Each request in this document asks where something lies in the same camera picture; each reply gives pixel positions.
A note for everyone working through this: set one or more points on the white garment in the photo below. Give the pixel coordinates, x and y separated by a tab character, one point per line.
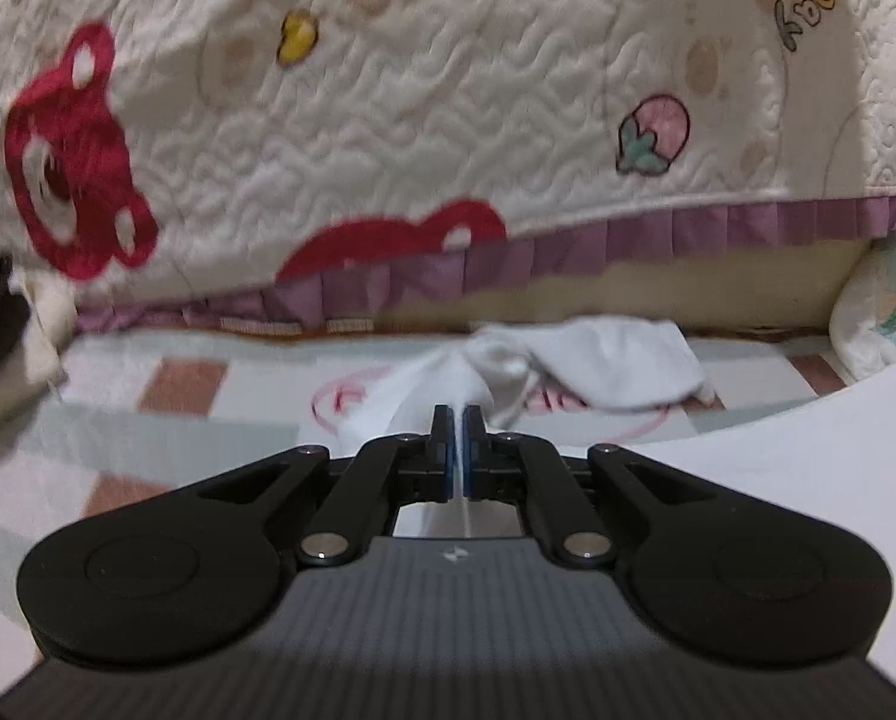
590	364

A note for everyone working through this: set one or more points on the beige mattress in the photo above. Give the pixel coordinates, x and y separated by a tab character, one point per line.
643	292

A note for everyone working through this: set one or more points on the cream quilt with red bears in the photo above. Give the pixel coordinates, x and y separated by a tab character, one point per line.
418	90

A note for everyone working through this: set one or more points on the checkered bed sheet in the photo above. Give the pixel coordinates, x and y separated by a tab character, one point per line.
193	420

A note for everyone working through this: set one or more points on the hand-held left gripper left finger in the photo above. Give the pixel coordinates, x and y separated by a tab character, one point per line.
448	465

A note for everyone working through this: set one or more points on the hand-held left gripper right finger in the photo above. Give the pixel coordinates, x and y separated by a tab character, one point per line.
469	465

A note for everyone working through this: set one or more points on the floral print pillow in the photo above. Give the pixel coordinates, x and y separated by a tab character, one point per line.
883	300

